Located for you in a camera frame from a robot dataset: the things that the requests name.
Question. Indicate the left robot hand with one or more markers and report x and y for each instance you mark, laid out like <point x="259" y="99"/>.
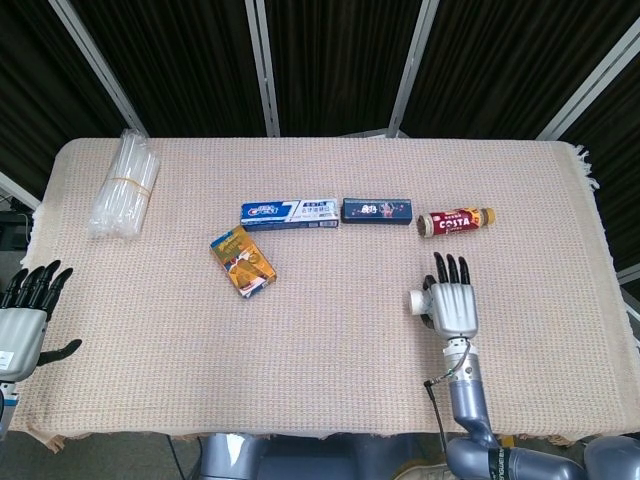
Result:
<point x="20" y="325"/>

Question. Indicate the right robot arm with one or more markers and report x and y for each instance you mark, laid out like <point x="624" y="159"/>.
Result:
<point x="480" y="415"/>

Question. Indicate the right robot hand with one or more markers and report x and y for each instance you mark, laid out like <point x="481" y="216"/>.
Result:
<point x="454" y="307"/>

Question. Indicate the blue white toothpaste box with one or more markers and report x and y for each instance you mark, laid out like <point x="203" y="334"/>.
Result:
<point x="290" y="215"/>

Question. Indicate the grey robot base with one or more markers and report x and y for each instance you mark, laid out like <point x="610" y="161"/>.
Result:
<point x="235" y="457"/>

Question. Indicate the bundle of clear straws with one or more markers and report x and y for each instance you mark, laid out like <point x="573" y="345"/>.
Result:
<point x="122" y="185"/>

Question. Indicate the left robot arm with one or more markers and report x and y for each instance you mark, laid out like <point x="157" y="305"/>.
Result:
<point x="5" y="405"/>

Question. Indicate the black folding screen panels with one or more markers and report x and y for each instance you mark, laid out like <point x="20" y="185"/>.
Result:
<point x="320" y="65"/>

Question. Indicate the Costa coffee bottle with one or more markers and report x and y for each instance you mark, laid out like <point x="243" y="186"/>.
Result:
<point x="456" y="222"/>

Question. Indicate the beige woven tablecloth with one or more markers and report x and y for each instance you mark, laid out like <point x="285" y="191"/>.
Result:
<point x="320" y="350"/>

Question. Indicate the dark blue rectangular box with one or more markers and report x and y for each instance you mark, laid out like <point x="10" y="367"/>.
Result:
<point x="377" y="211"/>

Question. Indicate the beige sneaker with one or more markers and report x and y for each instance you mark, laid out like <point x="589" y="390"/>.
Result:
<point x="425" y="472"/>

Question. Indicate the orange blue snack box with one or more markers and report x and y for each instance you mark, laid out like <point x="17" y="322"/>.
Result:
<point x="243" y="261"/>

